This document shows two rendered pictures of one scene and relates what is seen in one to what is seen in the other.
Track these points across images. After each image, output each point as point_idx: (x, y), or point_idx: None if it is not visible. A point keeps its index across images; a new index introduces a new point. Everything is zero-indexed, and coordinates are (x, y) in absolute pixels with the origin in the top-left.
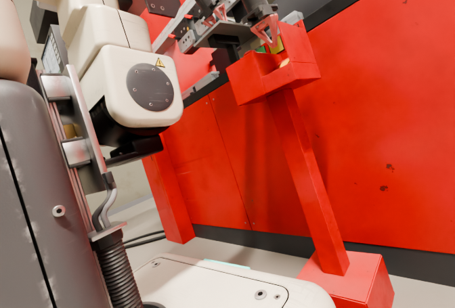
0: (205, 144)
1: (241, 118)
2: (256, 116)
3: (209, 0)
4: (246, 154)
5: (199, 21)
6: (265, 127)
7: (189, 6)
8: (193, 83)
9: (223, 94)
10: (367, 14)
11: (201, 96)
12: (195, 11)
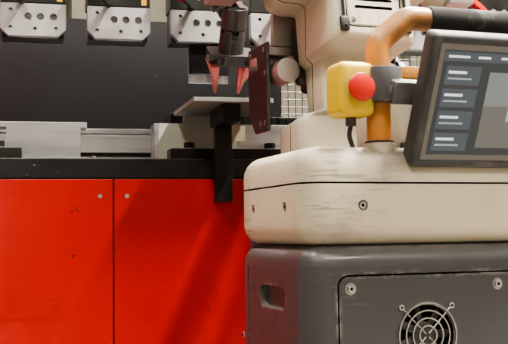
0: (43, 288)
1: (188, 258)
2: (227, 264)
3: (243, 47)
4: (172, 333)
5: (107, 11)
6: (239, 289)
7: None
8: None
9: (159, 196)
10: None
11: (88, 175)
12: None
